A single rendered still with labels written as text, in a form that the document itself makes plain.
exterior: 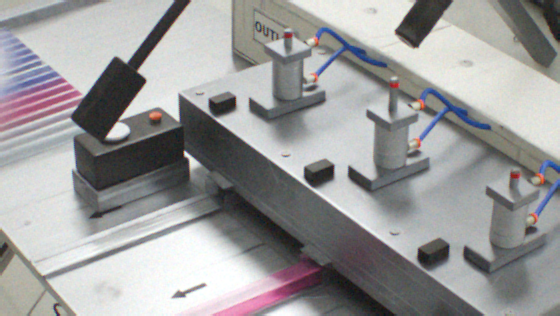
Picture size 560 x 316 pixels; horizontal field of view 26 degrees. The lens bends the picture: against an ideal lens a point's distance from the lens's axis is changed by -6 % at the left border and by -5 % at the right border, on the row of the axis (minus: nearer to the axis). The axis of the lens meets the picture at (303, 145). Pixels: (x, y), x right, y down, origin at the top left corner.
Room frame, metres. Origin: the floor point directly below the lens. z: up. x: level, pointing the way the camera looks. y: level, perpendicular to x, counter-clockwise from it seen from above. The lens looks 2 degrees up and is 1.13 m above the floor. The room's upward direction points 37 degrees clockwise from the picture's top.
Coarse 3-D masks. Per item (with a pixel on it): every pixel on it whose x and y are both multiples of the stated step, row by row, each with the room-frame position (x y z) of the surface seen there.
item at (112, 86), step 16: (112, 64) 0.69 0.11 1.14; (128, 64) 0.69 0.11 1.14; (96, 80) 0.69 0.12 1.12; (112, 80) 0.69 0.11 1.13; (128, 80) 0.69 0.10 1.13; (144, 80) 0.70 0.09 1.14; (96, 96) 0.69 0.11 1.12; (112, 96) 0.69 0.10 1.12; (128, 96) 0.70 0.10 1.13; (80, 112) 0.69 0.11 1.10; (96, 112) 0.69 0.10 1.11; (112, 112) 0.70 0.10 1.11; (80, 128) 0.69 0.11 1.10; (96, 128) 0.69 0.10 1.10; (112, 128) 0.70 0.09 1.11
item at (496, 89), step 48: (240, 0) 1.05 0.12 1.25; (288, 0) 0.99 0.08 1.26; (336, 0) 0.99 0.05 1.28; (384, 0) 0.99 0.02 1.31; (240, 48) 1.07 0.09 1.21; (336, 48) 0.95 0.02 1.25; (384, 48) 0.91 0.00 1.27; (432, 48) 0.92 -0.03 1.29; (480, 48) 0.92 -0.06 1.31; (432, 96) 0.88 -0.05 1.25; (480, 96) 0.85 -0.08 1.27; (528, 96) 0.86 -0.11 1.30; (528, 144) 0.81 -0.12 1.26
